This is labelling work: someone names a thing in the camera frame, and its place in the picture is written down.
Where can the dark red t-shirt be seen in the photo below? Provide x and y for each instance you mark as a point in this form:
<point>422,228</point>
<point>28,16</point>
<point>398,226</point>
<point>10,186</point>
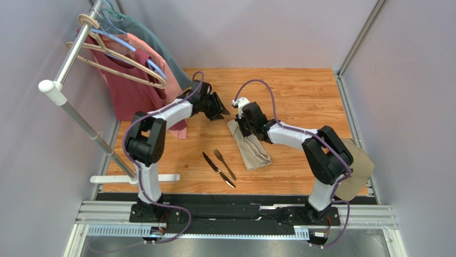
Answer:
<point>128,89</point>

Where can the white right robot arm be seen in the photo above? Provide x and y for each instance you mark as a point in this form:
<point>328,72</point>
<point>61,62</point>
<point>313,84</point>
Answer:
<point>328,157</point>

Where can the beige cloth napkin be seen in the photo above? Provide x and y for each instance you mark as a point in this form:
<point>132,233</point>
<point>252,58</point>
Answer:
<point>253,154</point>

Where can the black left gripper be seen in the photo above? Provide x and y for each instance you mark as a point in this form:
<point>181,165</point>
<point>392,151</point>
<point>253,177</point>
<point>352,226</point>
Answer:
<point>218,109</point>

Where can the beige baseball cap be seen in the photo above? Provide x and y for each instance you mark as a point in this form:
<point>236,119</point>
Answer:
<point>362,169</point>

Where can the teal green shirt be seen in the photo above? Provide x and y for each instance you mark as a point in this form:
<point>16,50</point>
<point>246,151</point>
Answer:
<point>131,25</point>

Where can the aluminium frame rail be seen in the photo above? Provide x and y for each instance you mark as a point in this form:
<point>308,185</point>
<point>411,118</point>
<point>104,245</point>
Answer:
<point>111,218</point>

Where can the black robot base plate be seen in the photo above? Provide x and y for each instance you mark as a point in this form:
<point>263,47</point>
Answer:
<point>290,215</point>

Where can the silver table knife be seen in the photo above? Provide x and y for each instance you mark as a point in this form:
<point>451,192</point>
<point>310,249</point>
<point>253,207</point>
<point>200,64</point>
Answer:
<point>218,171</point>

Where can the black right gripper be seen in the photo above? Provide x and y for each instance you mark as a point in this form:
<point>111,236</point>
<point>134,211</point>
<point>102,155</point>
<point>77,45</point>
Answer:
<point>247,125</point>

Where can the blue plastic hanger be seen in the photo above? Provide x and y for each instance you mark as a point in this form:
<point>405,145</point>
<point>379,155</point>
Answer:
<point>150,64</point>

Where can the beige wooden hanger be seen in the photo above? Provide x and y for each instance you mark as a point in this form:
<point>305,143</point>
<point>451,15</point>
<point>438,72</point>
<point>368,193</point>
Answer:
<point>101,47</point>

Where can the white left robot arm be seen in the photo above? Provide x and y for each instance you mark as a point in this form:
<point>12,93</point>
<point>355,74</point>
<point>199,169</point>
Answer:
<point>144,143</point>

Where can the green wire hanger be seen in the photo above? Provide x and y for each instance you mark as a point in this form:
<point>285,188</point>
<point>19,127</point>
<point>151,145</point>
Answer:
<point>115,15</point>

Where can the salmon pink t-shirt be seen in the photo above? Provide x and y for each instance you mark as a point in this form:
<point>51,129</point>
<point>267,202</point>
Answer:
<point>160,67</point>

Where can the silver fork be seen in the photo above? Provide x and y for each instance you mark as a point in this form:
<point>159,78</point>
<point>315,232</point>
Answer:
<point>220,157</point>

